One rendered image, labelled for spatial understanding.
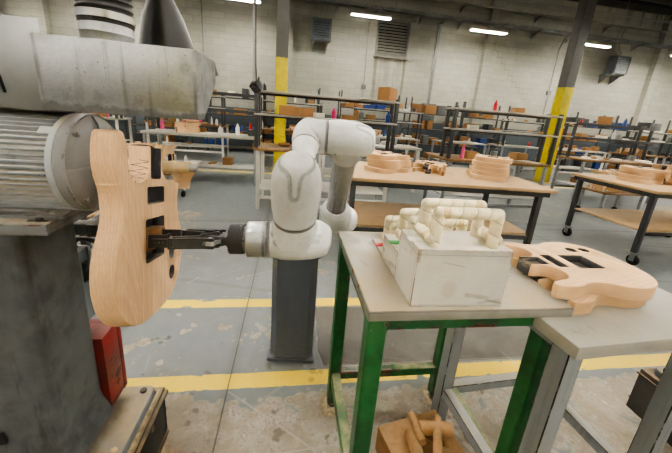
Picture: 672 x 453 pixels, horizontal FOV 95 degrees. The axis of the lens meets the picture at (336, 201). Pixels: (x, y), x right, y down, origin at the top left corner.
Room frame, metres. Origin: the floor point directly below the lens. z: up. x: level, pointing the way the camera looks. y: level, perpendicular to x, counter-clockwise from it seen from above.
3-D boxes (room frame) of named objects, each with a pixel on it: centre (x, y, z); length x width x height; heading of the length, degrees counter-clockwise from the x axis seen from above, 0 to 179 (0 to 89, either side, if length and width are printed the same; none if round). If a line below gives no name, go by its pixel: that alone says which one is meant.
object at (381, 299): (1.03, -0.37, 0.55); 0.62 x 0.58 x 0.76; 99
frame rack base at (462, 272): (0.83, -0.35, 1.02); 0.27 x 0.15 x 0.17; 99
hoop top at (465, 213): (0.78, -0.35, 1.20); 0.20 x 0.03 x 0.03; 98
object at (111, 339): (0.92, 0.90, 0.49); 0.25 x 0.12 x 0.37; 99
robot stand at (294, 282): (1.62, 0.20, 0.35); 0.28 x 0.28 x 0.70; 1
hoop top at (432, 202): (0.86, -0.34, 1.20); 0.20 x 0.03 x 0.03; 98
